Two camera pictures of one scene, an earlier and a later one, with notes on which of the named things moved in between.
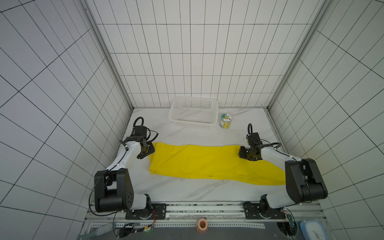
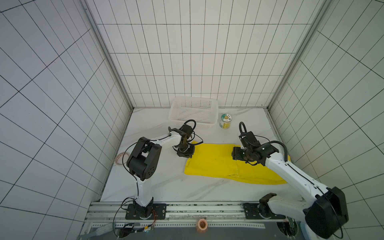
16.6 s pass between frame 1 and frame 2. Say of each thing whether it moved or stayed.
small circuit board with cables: stayed
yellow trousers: moved
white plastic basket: stayed
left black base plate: stayed
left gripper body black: moved
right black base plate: stayed
